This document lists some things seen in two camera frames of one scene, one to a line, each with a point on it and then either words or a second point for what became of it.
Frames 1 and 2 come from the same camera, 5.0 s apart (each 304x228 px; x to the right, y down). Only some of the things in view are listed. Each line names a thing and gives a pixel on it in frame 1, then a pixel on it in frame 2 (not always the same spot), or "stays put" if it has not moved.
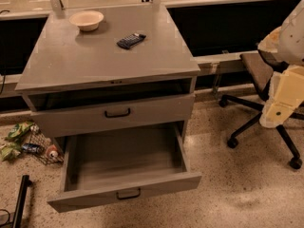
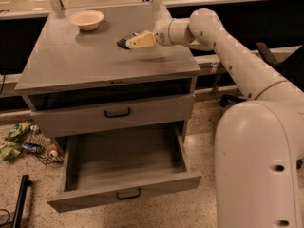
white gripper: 293,40 to 161,35
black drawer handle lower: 127,198 stays put
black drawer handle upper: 115,116 stays put
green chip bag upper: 19,128 stays put
